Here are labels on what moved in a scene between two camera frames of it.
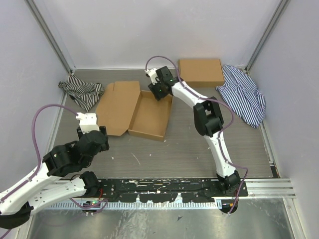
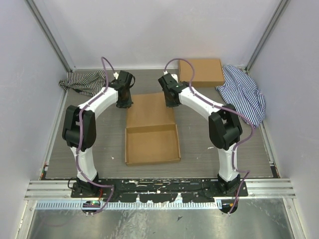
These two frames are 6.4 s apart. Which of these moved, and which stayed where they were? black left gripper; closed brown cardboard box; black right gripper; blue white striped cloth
Moved: black left gripper; black right gripper
Stayed: blue white striped cloth; closed brown cardboard box
